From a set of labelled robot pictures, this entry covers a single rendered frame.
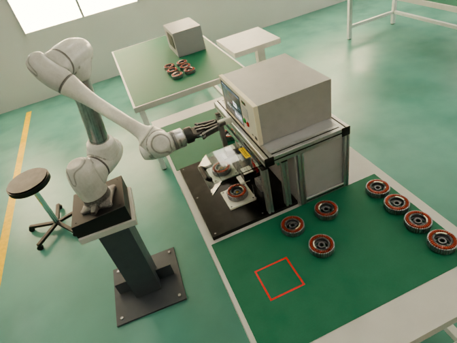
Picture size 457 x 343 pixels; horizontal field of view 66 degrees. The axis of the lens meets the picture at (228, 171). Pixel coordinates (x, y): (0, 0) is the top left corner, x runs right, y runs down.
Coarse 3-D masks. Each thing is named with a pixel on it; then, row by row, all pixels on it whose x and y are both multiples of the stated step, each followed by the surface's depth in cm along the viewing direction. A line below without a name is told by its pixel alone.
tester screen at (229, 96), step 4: (224, 88) 183; (228, 88) 176; (224, 92) 186; (228, 92) 178; (232, 92) 172; (224, 96) 189; (228, 96) 181; (232, 96) 175; (236, 96) 168; (228, 100) 184; (232, 100) 178; (236, 100) 171; (232, 104) 181; (228, 108) 191; (232, 108) 184; (236, 108) 176; (240, 108) 170; (232, 112) 187
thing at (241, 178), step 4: (248, 172) 181; (252, 172) 180; (240, 176) 186; (244, 176) 180; (248, 176) 181; (252, 176) 181; (256, 176) 183; (240, 180) 183; (244, 180) 181; (248, 180) 183
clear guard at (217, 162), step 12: (240, 144) 176; (216, 156) 172; (228, 156) 170; (240, 156) 168; (252, 156) 166; (216, 168) 164; (228, 168) 163; (240, 168) 161; (252, 168) 159; (216, 180) 160
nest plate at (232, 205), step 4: (244, 184) 195; (248, 188) 192; (224, 192) 193; (248, 192) 190; (224, 196) 191; (248, 196) 187; (252, 196) 187; (224, 200) 190; (228, 200) 188; (244, 200) 185; (248, 200) 185; (252, 200) 185; (228, 204) 185; (232, 204) 185; (236, 204) 184; (240, 204) 184; (244, 204) 184; (232, 208) 183
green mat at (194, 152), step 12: (180, 120) 273; (192, 120) 269; (204, 120) 266; (216, 132) 249; (192, 144) 243; (204, 144) 240; (216, 144) 237; (228, 144) 235; (180, 156) 235; (192, 156) 232; (204, 156) 230; (180, 168) 224
